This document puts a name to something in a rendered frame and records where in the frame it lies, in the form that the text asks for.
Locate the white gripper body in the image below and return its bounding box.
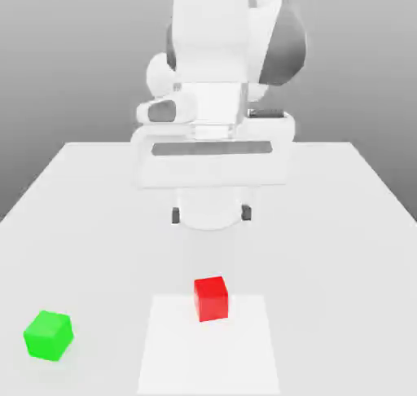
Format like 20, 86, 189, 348
129, 115, 296, 191

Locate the small red cube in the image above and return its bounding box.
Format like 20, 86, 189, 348
193, 275, 230, 323

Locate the small green cube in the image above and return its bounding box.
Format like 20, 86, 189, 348
23, 310, 75, 363

